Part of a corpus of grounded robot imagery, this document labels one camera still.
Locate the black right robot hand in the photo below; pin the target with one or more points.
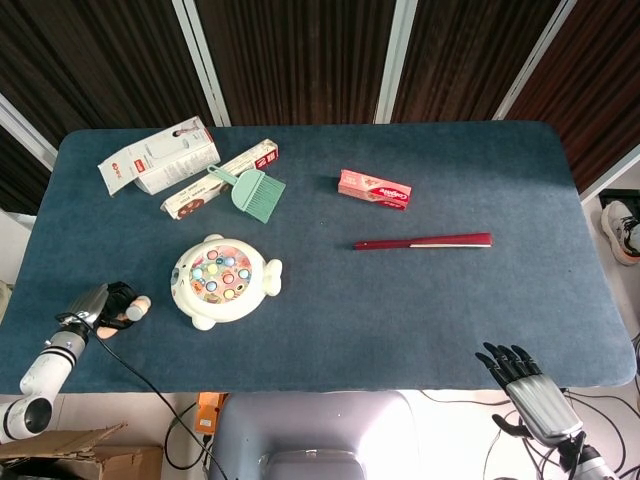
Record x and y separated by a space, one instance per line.
540 405

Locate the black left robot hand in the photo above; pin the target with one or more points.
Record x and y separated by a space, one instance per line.
112 302

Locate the wooden toy mallet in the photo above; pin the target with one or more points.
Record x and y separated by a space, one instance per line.
137 309

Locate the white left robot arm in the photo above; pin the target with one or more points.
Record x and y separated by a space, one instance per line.
47 362

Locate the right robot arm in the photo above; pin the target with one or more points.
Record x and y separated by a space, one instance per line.
592 462

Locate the fish-shaped toy game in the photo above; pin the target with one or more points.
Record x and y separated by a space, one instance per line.
225 277

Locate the green hand brush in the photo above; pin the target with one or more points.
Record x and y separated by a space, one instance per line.
257 195

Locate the orange device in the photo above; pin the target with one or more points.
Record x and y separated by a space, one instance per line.
210 412

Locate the white carton box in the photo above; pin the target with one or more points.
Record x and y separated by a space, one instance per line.
165 157

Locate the brown cardboard box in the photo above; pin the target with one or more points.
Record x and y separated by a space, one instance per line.
85 455

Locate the red folding fan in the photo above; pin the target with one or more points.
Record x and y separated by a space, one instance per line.
450 240

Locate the blue table cloth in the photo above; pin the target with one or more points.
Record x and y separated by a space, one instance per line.
375 310

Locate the white sneaker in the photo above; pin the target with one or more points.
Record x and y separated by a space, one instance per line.
622 232

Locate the long food wrap box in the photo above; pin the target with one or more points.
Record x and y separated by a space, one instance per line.
250 160

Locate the grey robot torso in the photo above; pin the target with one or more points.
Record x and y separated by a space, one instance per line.
315 430

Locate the pink toothpaste box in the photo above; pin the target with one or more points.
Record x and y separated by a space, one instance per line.
372 189

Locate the white partition frame post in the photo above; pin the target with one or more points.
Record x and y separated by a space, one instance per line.
397 60
205 65
612 172
25 130
535 60

